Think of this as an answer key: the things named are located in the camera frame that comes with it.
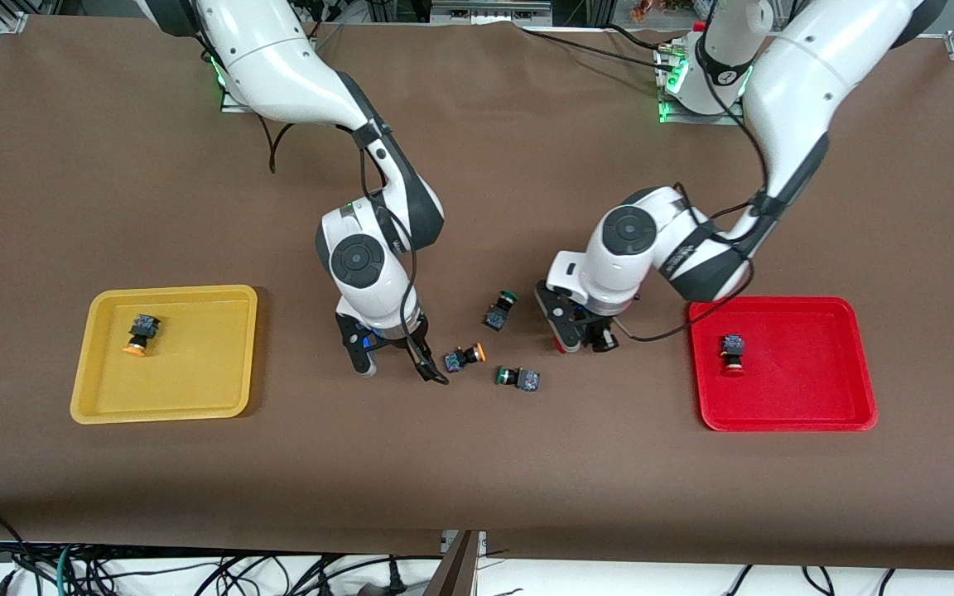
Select red mushroom push button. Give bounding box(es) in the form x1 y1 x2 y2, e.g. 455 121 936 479
720 333 749 378
558 319 610 356

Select yellow mushroom push button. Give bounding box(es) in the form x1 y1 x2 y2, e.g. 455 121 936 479
443 343 488 374
123 313 162 358

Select green mushroom push button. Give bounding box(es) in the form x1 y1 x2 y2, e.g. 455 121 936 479
483 291 520 332
495 365 542 393

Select yellow plastic tray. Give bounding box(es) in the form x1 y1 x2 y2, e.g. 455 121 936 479
70 285 258 425

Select red plastic tray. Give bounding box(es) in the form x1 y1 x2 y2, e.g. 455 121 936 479
688 296 879 433

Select black power plug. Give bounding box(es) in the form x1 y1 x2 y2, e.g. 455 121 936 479
359 570 408 596

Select grey metal box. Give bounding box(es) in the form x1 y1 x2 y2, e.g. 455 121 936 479
430 0 554 26

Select brown table cover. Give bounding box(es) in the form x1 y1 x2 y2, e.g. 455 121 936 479
0 15 954 572

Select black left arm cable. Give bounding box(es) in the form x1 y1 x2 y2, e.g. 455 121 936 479
614 0 773 343

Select aluminium left arm base plate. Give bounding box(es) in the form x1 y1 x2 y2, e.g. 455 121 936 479
656 41 748 127

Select black base power cable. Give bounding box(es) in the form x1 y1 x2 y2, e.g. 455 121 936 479
514 23 678 72

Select aluminium right arm base plate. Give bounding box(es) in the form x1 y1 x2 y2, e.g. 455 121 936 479
210 50 251 113

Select green floor cable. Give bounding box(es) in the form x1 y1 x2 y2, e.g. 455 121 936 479
53 542 79 596

